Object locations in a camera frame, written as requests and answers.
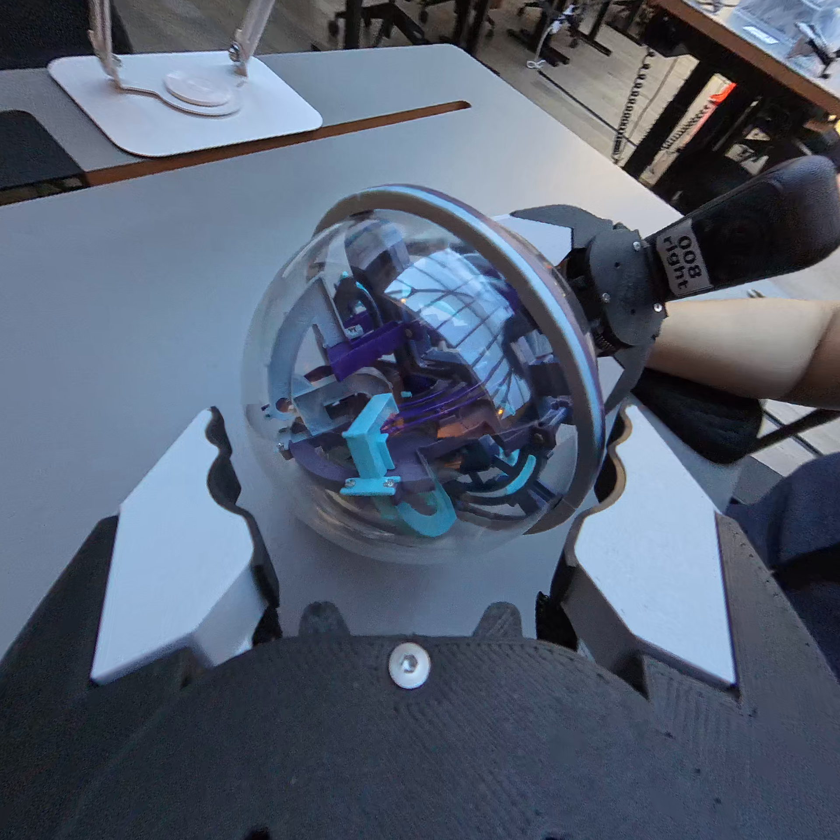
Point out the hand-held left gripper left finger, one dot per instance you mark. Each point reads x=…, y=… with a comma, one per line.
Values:
x=177, y=571

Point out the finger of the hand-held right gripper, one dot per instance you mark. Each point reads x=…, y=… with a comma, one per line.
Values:
x=538, y=233

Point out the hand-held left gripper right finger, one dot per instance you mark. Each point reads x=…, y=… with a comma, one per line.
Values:
x=656, y=571

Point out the clear plastic maze ball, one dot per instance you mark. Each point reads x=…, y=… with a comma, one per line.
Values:
x=420, y=394

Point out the person's right forearm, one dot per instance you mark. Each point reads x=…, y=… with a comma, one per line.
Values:
x=748, y=348

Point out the person's dark blue clothing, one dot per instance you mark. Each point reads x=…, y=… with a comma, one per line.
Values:
x=800, y=512

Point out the black chair armrest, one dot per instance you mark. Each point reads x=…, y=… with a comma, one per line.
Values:
x=702, y=420

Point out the wooden table with black legs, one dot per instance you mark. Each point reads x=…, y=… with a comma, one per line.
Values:
x=754, y=59

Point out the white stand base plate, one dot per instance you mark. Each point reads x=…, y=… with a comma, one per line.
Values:
x=262, y=118

